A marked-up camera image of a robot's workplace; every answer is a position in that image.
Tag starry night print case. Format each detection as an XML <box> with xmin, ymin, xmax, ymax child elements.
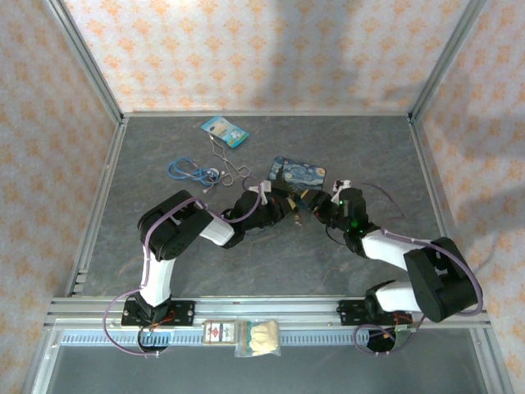
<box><xmin>267</xmin><ymin>155</ymin><xmax>329</xmax><ymax>199</ymax></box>

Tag blue stethoscope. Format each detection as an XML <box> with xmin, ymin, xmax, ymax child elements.
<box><xmin>166</xmin><ymin>157</ymin><xmax>222</xmax><ymax>195</ymax></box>

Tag blue snack packet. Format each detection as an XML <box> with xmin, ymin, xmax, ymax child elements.
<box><xmin>199</xmin><ymin>116</ymin><xmax>251</xmax><ymax>150</ymax></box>

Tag clear bag with cream items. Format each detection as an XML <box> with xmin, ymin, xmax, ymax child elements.
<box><xmin>233</xmin><ymin>318</ymin><xmax>283</xmax><ymax>359</ymax></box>

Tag red print packet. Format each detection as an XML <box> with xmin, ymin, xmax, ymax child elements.
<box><xmin>202</xmin><ymin>319</ymin><xmax>238</xmax><ymax>346</ymax></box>

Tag aluminium table edge rail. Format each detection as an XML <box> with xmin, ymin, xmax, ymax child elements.
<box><xmin>65</xmin><ymin>117</ymin><xmax>129</xmax><ymax>298</ymax></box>
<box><xmin>121</xmin><ymin>108</ymin><xmax>413</xmax><ymax>119</ymax></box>
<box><xmin>409</xmin><ymin>116</ymin><xmax>491</xmax><ymax>323</ymax></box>

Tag wide aluminium mounting rail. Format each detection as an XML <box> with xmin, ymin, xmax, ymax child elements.
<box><xmin>44</xmin><ymin>295</ymin><xmax>492</xmax><ymax>330</ymax></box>

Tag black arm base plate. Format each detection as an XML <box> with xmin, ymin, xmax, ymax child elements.
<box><xmin>337</xmin><ymin>300</ymin><xmax>416</xmax><ymax>328</ymax></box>
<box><xmin>121</xmin><ymin>300</ymin><xmax>197</xmax><ymax>328</ymax></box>

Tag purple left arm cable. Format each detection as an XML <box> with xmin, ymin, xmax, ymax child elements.
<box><xmin>102</xmin><ymin>185</ymin><xmax>268</xmax><ymax>359</ymax></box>

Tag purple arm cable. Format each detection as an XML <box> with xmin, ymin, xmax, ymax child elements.
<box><xmin>352</xmin><ymin>181</ymin><xmax>486</xmax><ymax>357</ymax></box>
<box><xmin>102</xmin><ymin>185</ymin><xmax>268</xmax><ymax>359</ymax></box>

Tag slotted cable tray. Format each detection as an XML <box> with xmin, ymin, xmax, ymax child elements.
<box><xmin>60</xmin><ymin>328</ymin><xmax>479</xmax><ymax>346</ymax></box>

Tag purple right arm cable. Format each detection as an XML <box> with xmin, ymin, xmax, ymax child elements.
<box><xmin>352</xmin><ymin>181</ymin><xmax>486</xmax><ymax>357</ymax></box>

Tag aluminium corner post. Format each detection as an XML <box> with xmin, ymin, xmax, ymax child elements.
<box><xmin>48</xmin><ymin>0</ymin><xmax>126</xmax><ymax>125</ymax></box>
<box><xmin>409</xmin><ymin>0</ymin><xmax>490</xmax><ymax>124</ymax></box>

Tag aluminium frame leg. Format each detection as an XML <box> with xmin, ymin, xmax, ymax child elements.
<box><xmin>470</xmin><ymin>328</ymin><xmax>516</xmax><ymax>394</ymax></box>
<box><xmin>21</xmin><ymin>328</ymin><xmax>63</xmax><ymax>394</ymax></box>

